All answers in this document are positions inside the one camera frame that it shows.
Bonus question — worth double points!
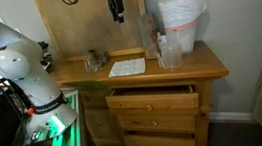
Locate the wooden backboard panel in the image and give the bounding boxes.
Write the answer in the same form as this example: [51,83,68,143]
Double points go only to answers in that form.
[32,0,153,67]

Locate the spice jar with dark lid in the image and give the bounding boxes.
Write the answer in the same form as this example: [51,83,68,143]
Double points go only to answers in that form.
[87,48,99,64]

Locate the white baseboard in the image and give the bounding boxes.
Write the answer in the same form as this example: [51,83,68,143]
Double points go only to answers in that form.
[208,106,256,128]

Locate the wooden dresser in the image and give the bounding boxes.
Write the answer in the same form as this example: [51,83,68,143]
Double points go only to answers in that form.
[47,36,239,146]

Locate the clear plastic container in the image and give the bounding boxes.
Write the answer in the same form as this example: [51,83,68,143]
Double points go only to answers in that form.
[156,40,186,71]

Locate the stemless clear glass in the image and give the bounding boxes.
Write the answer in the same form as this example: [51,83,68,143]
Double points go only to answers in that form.
[83,55,100,74]

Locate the large steel measuring cup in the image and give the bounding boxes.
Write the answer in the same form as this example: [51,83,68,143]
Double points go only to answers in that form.
[95,50,111,68]

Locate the brown paper bag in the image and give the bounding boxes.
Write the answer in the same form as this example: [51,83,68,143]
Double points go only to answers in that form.
[137,11,163,61]

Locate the white terry cloth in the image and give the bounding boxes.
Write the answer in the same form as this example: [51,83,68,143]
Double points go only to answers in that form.
[107,57,148,79]

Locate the wooden dresser drawer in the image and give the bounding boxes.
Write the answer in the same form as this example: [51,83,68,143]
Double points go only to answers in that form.
[115,104,199,142]
[122,124,197,146]
[104,78,201,120]

